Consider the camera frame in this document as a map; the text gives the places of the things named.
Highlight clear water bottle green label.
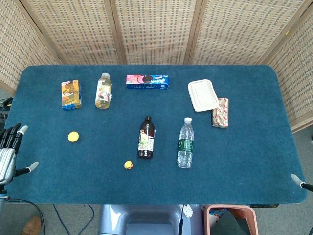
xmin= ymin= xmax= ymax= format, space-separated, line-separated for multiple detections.
xmin=177 ymin=117 xmax=195 ymax=169

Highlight pink bin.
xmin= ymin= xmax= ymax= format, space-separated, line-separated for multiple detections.
xmin=203 ymin=204 xmax=259 ymax=235

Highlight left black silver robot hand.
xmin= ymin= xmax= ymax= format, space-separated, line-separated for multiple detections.
xmin=0 ymin=123 xmax=40 ymax=194

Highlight orange blue drink carton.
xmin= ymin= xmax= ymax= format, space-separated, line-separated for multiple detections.
xmin=61 ymin=79 xmax=83 ymax=111

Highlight white lidded lunch box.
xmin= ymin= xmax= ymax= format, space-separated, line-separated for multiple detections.
xmin=187 ymin=78 xmax=219 ymax=113

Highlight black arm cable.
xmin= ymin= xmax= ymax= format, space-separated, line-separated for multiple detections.
xmin=4 ymin=197 xmax=45 ymax=235

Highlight red white snack pack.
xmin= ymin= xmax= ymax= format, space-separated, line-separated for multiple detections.
xmin=211 ymin=97 xmax=230 ymax=129

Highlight dark brown drink bottle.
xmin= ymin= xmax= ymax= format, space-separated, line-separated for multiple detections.
xmin=137 ymin=115 xmax=157 ymax=160

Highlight colourful box under stool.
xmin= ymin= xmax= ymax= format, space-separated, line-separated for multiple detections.
xmin=209 ymin=207 xmax=227 ymax=218

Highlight thin black rod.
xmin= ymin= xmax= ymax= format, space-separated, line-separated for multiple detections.
xmin=178 ymin=204 xmax=185 ymax=235

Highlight blue carpet table mat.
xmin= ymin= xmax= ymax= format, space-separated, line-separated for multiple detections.
xmin=4 ymin=64 xmax=308 ymax=205

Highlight black cables and plugs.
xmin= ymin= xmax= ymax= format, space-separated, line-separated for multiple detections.
xmin=0 ymin=97 xmax=14 ymax=123

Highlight brown shoe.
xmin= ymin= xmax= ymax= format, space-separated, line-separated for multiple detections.
xmin=20 ymin=215 xmax=43 ymax=235

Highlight yellow tea bottle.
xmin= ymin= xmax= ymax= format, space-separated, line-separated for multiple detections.
xmin=94 ymin=72 xmax=112 ymax=110

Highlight grey blue robot torso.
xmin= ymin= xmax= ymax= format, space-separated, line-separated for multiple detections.
xmin=97 ymin=204 xmax=204 ymax=235

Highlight woven bamboo screen panel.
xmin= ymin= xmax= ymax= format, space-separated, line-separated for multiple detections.
xmin=256 ymin=2 xmax=313 ymax=134
xmin=14 ymin=0 xmax=127 ymax=65
xmin=183 ymin=0 xmax=310 ymax=65
xmin=0 ymin=0 xmax=61 ymax=96
xmin=104 ymin=0 xmax=205 ymax=65

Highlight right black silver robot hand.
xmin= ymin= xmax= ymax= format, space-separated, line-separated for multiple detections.
xmin=290 ymin=173 xmax=313 ymax=193

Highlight yellow round disc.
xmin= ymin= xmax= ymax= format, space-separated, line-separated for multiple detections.
xmin=67 ymin=131 xmax=80 ymax=143

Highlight blue floor cable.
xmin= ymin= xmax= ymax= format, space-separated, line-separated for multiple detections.
xmin=53 ymin=204 xmax=95 ymax=235

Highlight blue pink cookie box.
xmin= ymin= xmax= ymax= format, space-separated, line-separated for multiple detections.
xmin=126 ymin=74 xmax=170 ymax=91

